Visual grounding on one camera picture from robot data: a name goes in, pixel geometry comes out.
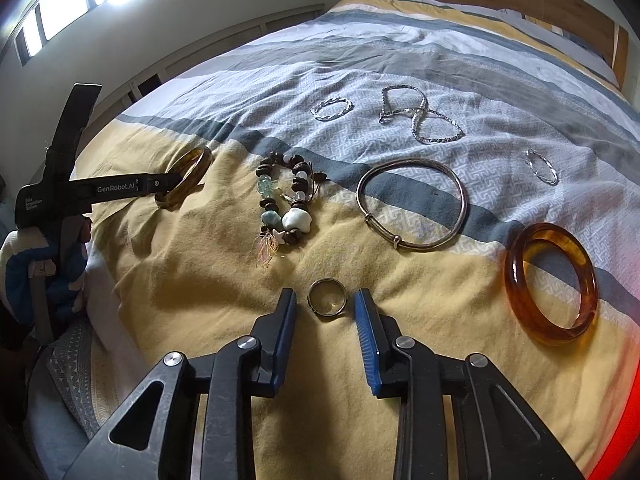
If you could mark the large silver bangle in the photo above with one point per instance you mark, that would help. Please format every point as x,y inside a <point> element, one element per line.
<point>396,241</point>

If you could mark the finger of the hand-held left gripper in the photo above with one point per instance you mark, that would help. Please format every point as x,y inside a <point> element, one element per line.
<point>162,183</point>

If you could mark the twisted silver hoop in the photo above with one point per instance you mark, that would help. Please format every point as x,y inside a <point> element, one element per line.
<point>553,180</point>
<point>316,111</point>

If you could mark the grey pillow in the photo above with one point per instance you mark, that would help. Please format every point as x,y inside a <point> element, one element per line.
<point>575,42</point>

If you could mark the thick amber bangle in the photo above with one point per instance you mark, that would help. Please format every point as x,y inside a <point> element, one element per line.
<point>515,290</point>

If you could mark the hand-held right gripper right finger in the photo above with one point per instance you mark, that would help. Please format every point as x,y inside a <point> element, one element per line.
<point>366,340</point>

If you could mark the red plastic object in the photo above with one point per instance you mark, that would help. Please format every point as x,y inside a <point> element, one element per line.
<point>627,425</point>

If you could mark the thin amber bangle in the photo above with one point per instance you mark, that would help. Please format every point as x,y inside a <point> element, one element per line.
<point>197,167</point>

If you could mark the striped bed blanket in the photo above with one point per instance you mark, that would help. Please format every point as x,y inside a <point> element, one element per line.
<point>200,280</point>

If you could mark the window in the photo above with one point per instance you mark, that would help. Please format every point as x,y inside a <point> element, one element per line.
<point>60,15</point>

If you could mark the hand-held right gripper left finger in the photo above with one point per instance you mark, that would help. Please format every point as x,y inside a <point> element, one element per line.
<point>287,332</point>

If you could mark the grey patterned cloth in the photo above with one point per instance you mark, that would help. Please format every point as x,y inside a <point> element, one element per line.
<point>55,390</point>

